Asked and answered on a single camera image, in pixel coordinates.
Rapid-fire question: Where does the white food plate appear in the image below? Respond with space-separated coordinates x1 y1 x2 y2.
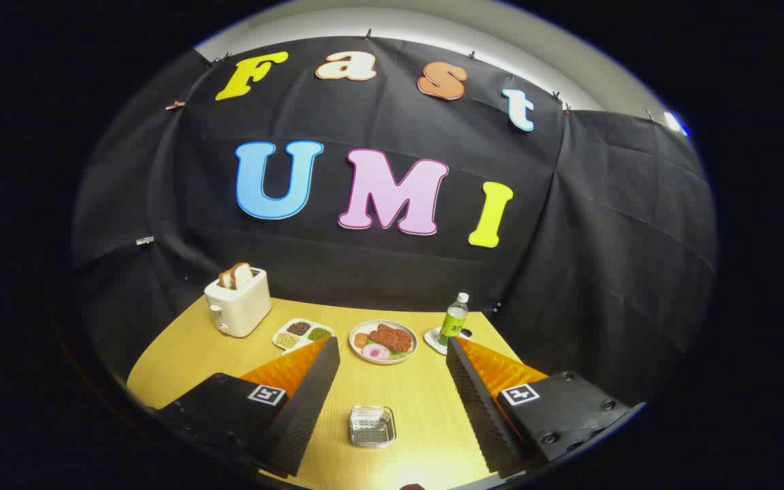
349 319 419 365

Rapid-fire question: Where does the green label bottle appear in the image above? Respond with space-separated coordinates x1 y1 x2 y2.
438 293 470 348

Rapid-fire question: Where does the white toaster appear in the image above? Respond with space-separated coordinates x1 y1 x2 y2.
204 267 272 338

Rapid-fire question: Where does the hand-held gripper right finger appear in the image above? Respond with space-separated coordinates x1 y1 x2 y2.
446 336 646 480

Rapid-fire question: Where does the metal wire basket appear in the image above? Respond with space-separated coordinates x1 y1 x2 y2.
349 406 397 448

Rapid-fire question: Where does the white square coaster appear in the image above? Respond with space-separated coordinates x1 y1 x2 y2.
424 327 472 356

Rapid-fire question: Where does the brown meat piece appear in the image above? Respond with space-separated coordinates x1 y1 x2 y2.
368 324 413 353

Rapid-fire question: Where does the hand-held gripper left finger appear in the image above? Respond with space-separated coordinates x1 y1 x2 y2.
154 336 341 478

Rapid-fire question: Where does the white divided tray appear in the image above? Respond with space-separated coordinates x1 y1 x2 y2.
272 318 335 354

